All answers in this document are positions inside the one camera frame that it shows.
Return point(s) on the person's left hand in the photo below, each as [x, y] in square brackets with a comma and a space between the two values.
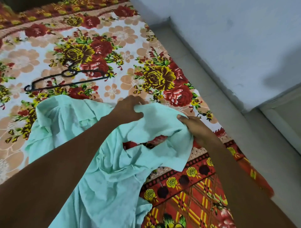
[125, 110]

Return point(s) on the person's right hand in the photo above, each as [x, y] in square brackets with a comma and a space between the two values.
[197, 129]

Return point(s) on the person's left thumb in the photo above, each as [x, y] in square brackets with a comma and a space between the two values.
[138, 115]

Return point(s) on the person's right thumb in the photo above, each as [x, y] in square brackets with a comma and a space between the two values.
[184, 119]

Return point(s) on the mint green shirt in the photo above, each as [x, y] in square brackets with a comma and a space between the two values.
[112, 169]

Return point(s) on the person's right forearm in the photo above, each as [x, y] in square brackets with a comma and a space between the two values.
[239, 185]

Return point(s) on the person's left forearm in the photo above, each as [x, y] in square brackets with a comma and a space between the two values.
[56, 173]

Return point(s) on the floral patterned bedsheet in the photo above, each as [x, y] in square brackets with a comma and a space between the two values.
[98, 54]

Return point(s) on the black clothes hanger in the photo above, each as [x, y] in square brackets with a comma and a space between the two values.
[68, 78]

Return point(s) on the dark wooden headboard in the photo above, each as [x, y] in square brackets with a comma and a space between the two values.
[25, 4]

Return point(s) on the pale door frame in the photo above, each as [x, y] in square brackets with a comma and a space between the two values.
[282, 117]

